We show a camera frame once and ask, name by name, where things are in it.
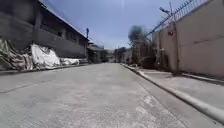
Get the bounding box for distant trees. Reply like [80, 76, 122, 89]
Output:
[112, 46, 128, 64]

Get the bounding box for low shed building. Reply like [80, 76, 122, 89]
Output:
[87, 41, 109, 64]

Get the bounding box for grey concrete road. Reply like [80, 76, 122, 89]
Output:
[0, 62, 224, 128]

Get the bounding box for tall tree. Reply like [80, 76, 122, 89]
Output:
[128, 24, 156, 68]

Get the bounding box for utility pole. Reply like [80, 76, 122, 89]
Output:
[85, 27, 90, 40]

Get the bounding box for white tarpaulin heap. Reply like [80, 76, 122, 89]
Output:
[0, 39, 83, 72]

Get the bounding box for street lamp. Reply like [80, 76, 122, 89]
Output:
[158, 1, 176, 21]

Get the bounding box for raised concrete kerb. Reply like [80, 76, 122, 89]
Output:
[120, 63, 224, 125]

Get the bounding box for grey concrete sidewalk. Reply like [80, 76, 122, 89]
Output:
[139, 68, 224, 111]

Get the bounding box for low kerb strip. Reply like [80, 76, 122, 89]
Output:
[0, 63, 91, 76]

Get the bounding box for dark concrete building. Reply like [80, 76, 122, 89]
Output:
[0, 0, 90, 65]

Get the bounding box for beige wall with fence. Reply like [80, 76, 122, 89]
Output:
[146, 0, 224, 80]

